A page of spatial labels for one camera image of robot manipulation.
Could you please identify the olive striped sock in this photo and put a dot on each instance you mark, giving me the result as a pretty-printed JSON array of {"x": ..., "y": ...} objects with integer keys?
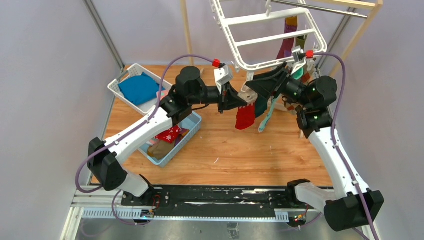
[{"x": 300, "y": 41}]

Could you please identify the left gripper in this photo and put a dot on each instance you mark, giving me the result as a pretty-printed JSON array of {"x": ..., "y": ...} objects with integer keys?
[{"x": 229, "y": 99}]

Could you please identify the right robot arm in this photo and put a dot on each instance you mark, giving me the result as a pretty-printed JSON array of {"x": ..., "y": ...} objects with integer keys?
[{"x": 352, "y": 203}]

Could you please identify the white plastic basket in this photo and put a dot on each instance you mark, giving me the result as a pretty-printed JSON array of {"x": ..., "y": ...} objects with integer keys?
[{"x": 134, "y": 70}]

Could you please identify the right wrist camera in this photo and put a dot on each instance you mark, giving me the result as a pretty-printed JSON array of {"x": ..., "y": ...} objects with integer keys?
[{"x": 303, "y": 62}]

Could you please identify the blue cloth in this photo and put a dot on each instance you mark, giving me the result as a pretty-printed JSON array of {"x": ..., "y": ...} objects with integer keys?
[{"x": 139, "y": 89}]

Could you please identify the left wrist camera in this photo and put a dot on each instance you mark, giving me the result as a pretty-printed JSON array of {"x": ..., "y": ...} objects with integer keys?
[{"x": 222, "y": 76}]

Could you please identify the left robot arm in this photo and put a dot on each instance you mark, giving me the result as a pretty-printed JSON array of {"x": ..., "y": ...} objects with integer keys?
[{"x": 105, "y": 157}]

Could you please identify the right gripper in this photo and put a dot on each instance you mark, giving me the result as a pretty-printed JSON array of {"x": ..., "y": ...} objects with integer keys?
[{"x": 268, "y": 83}]

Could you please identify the red patterned sock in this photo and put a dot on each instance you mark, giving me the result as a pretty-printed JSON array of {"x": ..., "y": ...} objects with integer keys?
[{"x": 169, "y": 135}]

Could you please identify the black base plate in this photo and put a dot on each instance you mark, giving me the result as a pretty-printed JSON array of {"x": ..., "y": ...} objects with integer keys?
[{"x": 219, "y": 203}]

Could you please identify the light blue plastic basket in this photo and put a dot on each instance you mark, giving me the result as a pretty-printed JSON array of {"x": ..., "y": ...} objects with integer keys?
[{"x": 190, "y": 126}]

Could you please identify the argyle patterned sock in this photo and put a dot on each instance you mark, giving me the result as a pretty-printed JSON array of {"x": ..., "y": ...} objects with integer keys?
[{"x": 291, "y": 107}]

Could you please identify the pink patterned sock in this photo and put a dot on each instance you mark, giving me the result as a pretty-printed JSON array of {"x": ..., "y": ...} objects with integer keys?
[{"x": 160, "y": 96}]

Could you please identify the teal and white sock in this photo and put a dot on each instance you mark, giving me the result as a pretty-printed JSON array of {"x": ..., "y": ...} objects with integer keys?
[{"x": 272, "y": 103}]

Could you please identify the dark green sock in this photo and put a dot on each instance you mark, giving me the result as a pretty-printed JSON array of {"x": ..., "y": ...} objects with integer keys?
[{"x": 261, "y": 105}]

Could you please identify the purple striped sock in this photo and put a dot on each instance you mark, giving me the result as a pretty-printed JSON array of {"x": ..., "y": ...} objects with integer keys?
[{"x": 183, "y": 132}]

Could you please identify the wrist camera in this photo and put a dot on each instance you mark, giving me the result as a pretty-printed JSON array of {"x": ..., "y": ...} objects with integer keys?
[
  {"x": 222, "y": 76},
  {"x": 303, "y": 62}
]

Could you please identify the white clip sock hanger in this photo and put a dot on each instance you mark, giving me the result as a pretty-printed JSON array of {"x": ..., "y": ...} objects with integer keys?
[{"x": 225, "y": 23}]

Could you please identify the beige sock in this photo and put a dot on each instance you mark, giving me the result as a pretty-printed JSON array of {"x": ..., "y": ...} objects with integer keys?
[{"x": 246, "y": 116}]

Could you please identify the wooden drying rack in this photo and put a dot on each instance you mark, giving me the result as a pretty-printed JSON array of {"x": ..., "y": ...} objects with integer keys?
[{"x": 358, "y": 9}]

